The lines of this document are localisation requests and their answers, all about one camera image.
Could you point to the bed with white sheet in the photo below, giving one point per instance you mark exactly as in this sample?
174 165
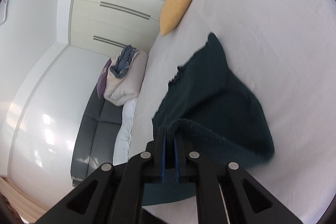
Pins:
275 43

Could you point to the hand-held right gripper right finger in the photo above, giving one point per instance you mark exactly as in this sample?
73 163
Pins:
176 158

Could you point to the folded beige comforter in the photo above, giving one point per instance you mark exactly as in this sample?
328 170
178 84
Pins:
128 85

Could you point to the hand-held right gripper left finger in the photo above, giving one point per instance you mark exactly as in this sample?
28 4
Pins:
163 155

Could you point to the grey padded headboard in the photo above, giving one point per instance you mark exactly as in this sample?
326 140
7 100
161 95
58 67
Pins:
92 140

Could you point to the purple pillow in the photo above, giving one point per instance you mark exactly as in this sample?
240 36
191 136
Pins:
103 79

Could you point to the dark green sweater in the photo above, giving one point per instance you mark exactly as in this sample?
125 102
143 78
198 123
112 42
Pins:
210 98

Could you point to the cream wardrobe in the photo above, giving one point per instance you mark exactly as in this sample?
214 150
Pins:
105 22

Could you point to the yellow pillow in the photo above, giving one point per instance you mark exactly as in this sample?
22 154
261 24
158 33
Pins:
176 8

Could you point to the white pillow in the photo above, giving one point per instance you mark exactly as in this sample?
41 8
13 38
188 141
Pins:
126 132

